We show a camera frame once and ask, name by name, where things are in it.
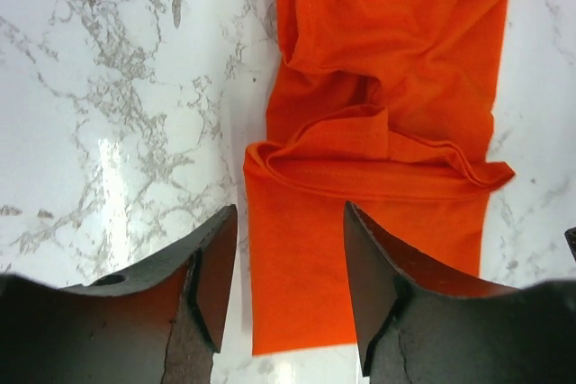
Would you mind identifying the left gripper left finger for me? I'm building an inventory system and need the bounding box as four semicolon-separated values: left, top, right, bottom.
1;205;238;383

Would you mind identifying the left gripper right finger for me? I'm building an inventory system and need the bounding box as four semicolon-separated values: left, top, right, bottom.
344;203;575;383

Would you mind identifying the orange t shirt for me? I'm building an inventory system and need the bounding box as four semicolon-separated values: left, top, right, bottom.
244;0;514;355

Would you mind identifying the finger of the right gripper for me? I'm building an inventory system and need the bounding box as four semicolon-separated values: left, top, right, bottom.
564;228;576;260

